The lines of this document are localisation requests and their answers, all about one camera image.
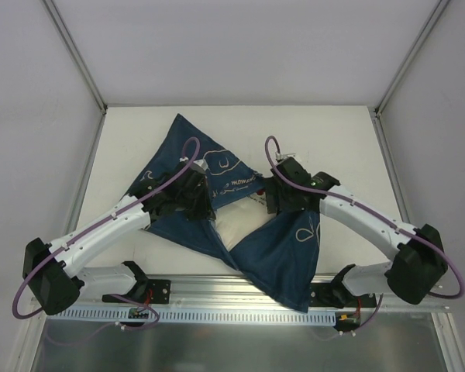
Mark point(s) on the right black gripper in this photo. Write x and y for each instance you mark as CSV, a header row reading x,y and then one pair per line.
x,y
278,194

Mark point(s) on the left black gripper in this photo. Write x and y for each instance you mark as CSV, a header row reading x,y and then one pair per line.
x,y
201,196

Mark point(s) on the cream white pillow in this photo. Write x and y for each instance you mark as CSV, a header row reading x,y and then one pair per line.
x,y
237,220

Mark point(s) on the blue whale pillowcase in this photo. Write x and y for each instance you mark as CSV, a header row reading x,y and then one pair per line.
x,y
279,258

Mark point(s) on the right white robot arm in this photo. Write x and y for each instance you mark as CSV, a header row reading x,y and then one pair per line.
x,y
414,263

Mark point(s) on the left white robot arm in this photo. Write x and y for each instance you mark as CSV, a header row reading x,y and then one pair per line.
x,y
57,273

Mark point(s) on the aluminium mounting rail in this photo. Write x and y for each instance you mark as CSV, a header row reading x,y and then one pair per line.
x,y
226,290

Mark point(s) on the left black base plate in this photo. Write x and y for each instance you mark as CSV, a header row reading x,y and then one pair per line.
x,y
160,290

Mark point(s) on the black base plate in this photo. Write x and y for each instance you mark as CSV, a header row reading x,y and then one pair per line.
x,y
332,295
160,290

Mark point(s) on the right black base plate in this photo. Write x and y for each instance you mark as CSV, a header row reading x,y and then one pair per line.
x,y
332,295

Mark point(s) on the white slotted cable duct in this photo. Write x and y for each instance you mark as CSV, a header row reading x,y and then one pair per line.
x,y
98,313

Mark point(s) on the left aluminium frame post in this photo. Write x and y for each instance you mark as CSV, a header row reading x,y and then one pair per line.
x,y
69,43

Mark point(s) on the aluminium frame post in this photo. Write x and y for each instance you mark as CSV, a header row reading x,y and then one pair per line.
x,y
424,33
69,43

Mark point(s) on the right aluminium frame post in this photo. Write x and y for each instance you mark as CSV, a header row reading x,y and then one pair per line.
x,y
424,33

